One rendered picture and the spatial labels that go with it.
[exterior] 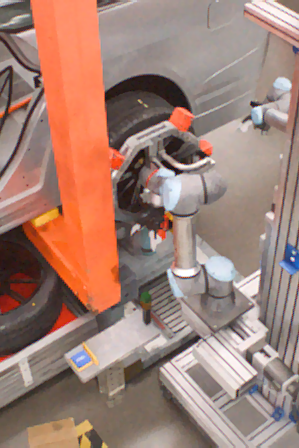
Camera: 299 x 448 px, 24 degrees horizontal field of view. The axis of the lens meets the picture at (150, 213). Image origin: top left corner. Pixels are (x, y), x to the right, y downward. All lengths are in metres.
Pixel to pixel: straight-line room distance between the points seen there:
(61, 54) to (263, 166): 2.73
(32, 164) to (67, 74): 0.96
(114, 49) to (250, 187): 1.83
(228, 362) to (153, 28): 1.52
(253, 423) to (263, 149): 2.25
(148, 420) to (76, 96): 1.77
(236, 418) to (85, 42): 1.86
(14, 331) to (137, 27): 1.52
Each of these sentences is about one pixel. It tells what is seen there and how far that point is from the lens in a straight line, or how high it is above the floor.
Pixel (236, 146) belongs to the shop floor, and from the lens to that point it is 4.99.
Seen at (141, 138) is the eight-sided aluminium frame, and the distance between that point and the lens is 3.27.
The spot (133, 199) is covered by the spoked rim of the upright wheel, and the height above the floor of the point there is 0.67.
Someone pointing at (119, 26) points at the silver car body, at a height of 1.59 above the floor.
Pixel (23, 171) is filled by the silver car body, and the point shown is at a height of 1.03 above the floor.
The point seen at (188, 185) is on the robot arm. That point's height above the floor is 1.45.
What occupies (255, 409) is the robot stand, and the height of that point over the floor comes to 0.21.
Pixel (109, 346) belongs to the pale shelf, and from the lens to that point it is 3.27.
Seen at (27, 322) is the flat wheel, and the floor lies 0.47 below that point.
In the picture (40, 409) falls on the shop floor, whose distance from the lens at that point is 3.66.
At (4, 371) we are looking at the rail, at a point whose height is 0.37.
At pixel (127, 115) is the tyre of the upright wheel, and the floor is 1.17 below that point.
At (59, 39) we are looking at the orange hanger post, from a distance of 2.32.
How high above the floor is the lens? 3.14
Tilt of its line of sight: 45 degrees down
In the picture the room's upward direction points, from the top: 2 degrees counter-clockwise
